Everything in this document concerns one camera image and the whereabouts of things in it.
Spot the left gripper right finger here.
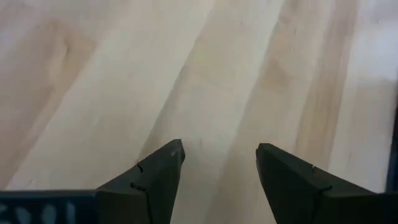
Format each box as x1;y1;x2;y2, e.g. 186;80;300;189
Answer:
255;142;379;224

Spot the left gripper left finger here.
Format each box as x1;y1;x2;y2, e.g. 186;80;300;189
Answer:
95;139;186;224

